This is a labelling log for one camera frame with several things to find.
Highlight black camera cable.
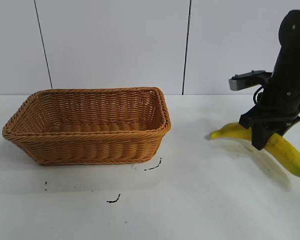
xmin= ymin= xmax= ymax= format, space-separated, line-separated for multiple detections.
xmin=252 ymin=84 xmax=266 ymax=105

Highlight yellow banana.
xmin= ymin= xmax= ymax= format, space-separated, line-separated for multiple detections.
xmin=209 ymin=122 xmax=300 ymax=180

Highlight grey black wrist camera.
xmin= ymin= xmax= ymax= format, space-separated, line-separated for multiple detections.
xmin=228 ymin=70 xmax=274 ymax=91

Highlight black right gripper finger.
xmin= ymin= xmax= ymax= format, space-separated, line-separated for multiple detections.
xmin=251 ymin=121 xmax=276 ymax=151
xmin=277 ymin=116 xmax=300 ymax=137

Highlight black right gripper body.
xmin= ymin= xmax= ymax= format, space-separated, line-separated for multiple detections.
xmin=239 ymin=72 xmax=300 ymax=130

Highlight brown woven wicker basket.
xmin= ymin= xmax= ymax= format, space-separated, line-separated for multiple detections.
xmin=1 ymin=86 xmax=172 ymax=167

